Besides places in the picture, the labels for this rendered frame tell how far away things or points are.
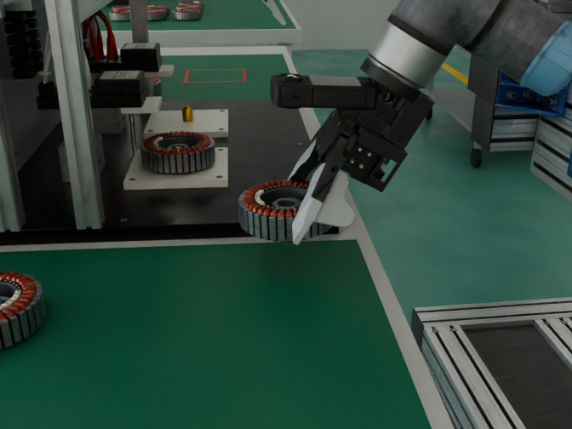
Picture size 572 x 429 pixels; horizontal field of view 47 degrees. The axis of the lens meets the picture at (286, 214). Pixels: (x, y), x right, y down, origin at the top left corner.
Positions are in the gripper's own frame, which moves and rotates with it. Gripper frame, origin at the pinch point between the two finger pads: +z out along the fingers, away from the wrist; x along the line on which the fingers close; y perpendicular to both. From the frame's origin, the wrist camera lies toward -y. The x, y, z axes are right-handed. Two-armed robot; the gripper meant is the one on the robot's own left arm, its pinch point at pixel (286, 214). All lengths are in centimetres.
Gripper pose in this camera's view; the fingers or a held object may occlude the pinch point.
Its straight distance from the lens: 77.5
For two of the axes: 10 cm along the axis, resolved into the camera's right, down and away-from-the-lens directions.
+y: 8.7, 4.3, 2.5
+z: -4.9, 8.0, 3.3
